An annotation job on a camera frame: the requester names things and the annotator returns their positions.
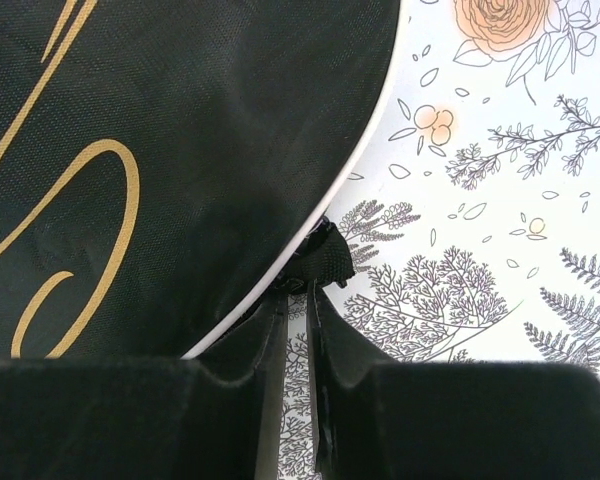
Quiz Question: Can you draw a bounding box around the black racket cover bag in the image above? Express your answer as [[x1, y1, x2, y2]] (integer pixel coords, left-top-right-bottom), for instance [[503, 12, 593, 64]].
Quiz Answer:
[[0, 1, 406, 358]]

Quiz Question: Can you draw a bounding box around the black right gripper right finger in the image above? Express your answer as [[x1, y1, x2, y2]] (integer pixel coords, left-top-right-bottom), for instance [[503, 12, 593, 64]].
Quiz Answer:
[[307, 286, 600, 479]]

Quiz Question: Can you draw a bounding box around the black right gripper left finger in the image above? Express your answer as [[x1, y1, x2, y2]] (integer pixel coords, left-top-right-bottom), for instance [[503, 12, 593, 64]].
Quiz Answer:
[[0, 294, 288, 479]]

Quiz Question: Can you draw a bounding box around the floral tablecloth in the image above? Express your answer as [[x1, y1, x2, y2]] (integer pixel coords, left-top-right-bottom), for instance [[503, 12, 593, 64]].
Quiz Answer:
[[179, 0, 600, 480]]

